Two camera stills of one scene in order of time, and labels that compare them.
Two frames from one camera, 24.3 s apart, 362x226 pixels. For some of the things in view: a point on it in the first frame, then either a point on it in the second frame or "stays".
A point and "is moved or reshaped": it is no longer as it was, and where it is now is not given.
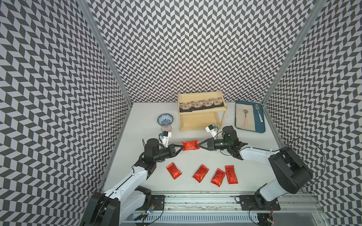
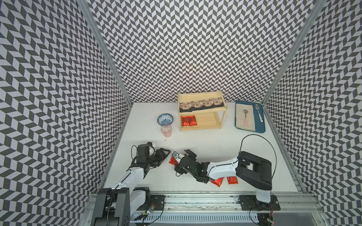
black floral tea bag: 218,102 stays
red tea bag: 173,171 to 173,161
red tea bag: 201,173 is moved or reshaped
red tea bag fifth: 231,174 stays
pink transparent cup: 166,128 stays
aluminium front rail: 301,204 stays
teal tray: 258,114 stays
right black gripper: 211,145 to 180,169
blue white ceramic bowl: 165,119 stays
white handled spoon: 256,107 stays
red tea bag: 190,145 to 185,120
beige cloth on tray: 245,117 stays
